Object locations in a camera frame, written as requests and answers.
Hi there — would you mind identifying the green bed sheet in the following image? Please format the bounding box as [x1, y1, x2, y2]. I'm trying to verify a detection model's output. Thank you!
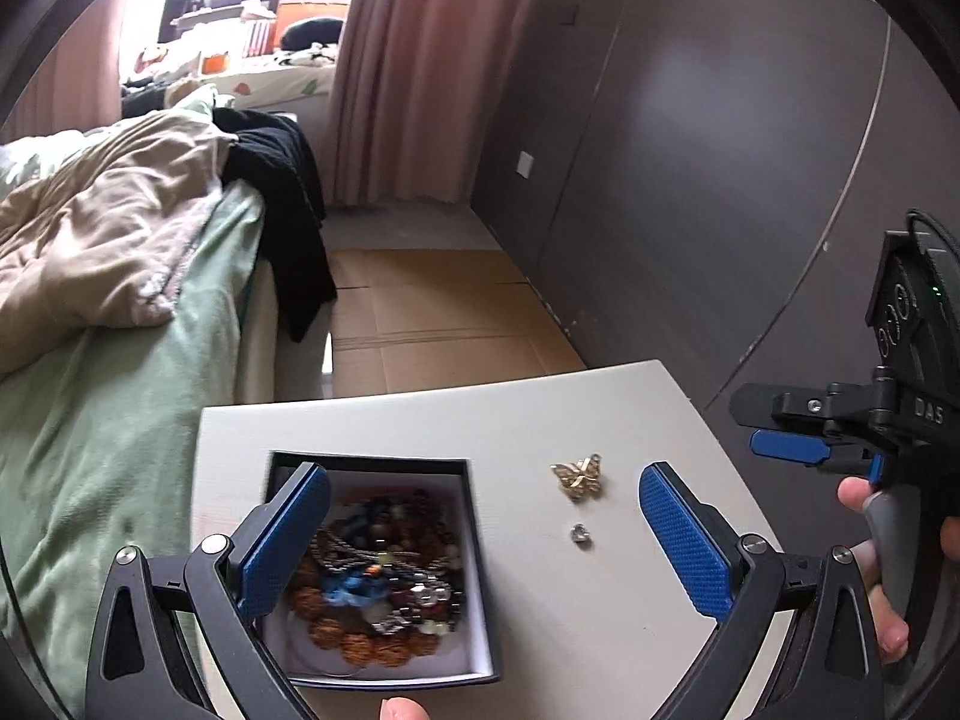
[0, 180, 267, 691]

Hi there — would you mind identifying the black bag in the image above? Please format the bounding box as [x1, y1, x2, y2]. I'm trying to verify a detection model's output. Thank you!
[281, 15, 346, 50]

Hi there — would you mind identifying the person's right hand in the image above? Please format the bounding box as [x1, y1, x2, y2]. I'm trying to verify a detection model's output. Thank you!
[838, 476, 912, 665]

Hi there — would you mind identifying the white bed frame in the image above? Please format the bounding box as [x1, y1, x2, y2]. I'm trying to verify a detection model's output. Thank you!
[232, 255, 335, 406]

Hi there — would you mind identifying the black clothing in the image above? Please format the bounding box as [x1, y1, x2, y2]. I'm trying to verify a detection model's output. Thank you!
[214, 106, 338, 342]

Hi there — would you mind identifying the floral windowsill sheet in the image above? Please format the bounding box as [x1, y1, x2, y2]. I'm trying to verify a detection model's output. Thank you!
[202, 45, 342, 117]

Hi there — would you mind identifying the dark bead bracelet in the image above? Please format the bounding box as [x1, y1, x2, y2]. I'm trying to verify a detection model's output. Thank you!
[330, 491, 458, 541]

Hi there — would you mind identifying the gold butterfly brooch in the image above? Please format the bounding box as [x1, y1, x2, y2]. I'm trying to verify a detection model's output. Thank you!
[551, 452, 605, 502]

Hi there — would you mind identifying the dark brown wardrobe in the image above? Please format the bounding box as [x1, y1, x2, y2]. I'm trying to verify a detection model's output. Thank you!
[469, 0, 960, 526]

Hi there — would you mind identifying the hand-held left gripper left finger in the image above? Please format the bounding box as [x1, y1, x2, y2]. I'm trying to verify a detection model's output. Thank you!
[86, 461, 332, 720]

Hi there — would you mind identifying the pink curtain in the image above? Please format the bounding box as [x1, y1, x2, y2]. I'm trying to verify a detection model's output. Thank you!
[330, 0, 533, 207]
[15, 0, 128, 143]

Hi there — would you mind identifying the flattened cardboard sheet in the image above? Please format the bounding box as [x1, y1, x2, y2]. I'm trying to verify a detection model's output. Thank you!
[326, 247, 590, 398]

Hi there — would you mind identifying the beige duvet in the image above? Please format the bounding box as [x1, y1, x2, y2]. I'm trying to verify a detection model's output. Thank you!
[0, 101, 233, 376]

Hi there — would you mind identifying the pile of bead bracelets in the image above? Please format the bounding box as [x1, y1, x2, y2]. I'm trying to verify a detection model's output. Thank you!
[285, 491, 466, 668]

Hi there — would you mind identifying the black jewelry box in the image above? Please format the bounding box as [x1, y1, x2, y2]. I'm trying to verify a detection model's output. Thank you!
[259, 450, 502, 687]

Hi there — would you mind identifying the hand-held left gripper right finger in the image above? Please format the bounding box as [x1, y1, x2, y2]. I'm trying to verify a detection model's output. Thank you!
[637, 461, 886, 720]

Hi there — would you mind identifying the multicolour bead bracelet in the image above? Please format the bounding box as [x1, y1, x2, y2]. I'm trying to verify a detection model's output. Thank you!
[360, 540, 470, 631]

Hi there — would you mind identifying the blue tassel ornament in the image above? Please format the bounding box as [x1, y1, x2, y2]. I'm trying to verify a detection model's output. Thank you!
[322, 566, 391, 608]

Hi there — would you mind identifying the white low table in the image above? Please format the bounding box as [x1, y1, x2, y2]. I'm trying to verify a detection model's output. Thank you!
[187, 360, 796, 720]

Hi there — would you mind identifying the orange box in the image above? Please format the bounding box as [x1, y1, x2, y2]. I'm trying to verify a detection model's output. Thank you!
[274, 0, 353, 42]

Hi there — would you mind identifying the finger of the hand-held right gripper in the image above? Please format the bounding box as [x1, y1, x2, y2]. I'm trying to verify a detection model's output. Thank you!
[750, 427, 833, 467]
[731, 382, 833, 430]

